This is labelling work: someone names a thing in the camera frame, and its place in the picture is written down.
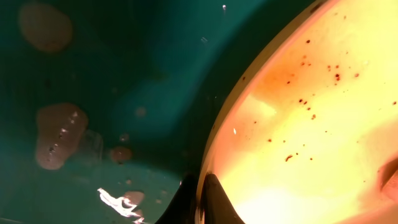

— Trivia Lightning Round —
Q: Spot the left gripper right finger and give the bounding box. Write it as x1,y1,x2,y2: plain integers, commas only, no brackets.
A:
201,174,244,224

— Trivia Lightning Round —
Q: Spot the yellow plate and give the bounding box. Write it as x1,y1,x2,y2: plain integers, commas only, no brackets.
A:
197,0,397,223

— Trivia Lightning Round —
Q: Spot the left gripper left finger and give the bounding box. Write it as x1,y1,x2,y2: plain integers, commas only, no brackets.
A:
155,174,198,224

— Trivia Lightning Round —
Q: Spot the teal plastic tray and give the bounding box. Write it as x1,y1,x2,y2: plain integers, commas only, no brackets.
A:
1,0,312,223

